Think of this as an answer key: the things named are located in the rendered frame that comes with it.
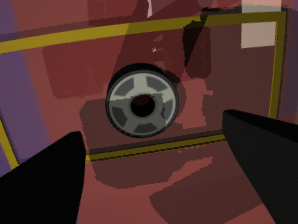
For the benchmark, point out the yellow rectangular outline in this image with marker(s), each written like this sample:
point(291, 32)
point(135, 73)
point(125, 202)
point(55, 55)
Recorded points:
point(154, 26)

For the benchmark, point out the black tyre with grey rim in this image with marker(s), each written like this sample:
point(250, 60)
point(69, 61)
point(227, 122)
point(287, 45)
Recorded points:
point(144, 120)

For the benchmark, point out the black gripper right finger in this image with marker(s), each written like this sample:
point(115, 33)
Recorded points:
point(267, 151)

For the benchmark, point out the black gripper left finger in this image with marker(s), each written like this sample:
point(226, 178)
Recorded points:
point(47, 188)

